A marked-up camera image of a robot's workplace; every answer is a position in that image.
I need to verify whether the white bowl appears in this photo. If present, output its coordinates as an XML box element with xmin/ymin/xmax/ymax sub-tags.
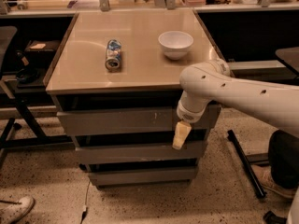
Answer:
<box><xmin>158</xmin><ymin>31</ymin><xmax>193</xmax><ymax>60</ymax></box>

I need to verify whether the grey drawer cabinet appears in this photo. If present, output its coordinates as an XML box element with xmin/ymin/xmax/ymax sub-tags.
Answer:
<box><xmin>42</xmin><ymin>8</ymin><xmax>235</xmax><ymax>190</ymax></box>

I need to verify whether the grey top drawer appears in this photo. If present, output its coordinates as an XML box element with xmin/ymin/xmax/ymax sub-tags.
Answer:
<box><xmin>56</xmin><ymin>103</ymin><xmax>222</xmax><ymax>137</ymax></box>

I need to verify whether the white shoe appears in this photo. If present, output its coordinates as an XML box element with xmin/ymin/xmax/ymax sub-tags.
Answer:
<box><xmin>0</xmin><ymin>196</ymin><xmax>35</xmax><ymax>224</ymax></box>

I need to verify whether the black trouser leg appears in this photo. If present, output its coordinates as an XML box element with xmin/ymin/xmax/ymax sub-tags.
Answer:
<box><xmin>268</xmin><ymin>130</ymin><xmax>299</xmax><ymax>189</ymax></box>

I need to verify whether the white floor cable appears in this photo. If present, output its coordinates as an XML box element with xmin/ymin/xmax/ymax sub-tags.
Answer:
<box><xmin>79</xmin><ymin>180</ymin><xmax>92</xmax><ymax>224</ymax></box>

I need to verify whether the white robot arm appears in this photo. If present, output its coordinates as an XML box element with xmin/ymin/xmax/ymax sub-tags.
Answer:
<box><xmin>173</xmin><ymin>59</ymin><xmax>299</xmax><ymax>224</ymax></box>

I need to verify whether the grey bottom drawer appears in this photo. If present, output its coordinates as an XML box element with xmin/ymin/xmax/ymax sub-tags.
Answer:
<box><xmin>88</xmin><ymin>166</ymin><xmax>198</xmax><ymax>186</ymax></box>

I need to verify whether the black box with note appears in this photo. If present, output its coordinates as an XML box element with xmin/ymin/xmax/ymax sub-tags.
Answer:
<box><xmin>24</xmin><ymin>40</ymin><xmax>60</xmax><ymax>68</ymax></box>

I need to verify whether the tan shoe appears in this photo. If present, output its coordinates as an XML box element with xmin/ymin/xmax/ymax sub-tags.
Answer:
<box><xmin>251</xmin><ymin>165</ymin><xmax>297</xmax><ymax>200</ymax></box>

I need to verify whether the black cable coil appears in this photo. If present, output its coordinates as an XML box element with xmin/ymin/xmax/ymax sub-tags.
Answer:
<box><xmin>15</xmin><ymin>50</ymin><xmax>41</xmax><ymax>85</ymax></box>

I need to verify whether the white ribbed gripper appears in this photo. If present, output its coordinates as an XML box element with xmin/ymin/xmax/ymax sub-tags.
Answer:
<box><xmin>172</xmin><ymin>102</ymin><xmax>203</xmax><ymax>150</ymax></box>

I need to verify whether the dark round side table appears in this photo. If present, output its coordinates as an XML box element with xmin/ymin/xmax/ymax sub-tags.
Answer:
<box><xmin>275</xmin><ymin>47</ymin><xmax>299</xmax><ymax>76</ymax></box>

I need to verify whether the grey drawer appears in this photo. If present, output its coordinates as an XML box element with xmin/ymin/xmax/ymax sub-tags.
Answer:
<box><xmin>88</xmin><ymin>166</ymin><xmax>198</xmax><ymax>186</ymax></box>
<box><xmin>76</xmin><ymin>141</ymin><xmax>207</xmax><ymax>164</ymax></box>
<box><xmin>56</xmin><ymin>103</ymin><xmax>222</xmax><ymax>137</ymax></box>

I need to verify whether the black metal bar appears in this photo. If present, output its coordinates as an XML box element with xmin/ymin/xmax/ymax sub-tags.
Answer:
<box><xmin>227</xmin><ymin>130</ymin><xmax>266</xmax><ymax>199</ymax></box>

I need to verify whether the grey middle drawer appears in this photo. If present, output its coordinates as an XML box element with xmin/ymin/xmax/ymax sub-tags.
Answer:
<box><xmin>76</xmin><ymin>141</ymin><xmax>207</xmax><ymax>164</ymax></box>

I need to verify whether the crushed blue soda can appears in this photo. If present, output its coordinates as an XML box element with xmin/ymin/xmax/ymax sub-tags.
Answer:
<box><xmin>105</xmin><ymin>39</ymin><xmax>121</xmax><ymax>72</ymax></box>

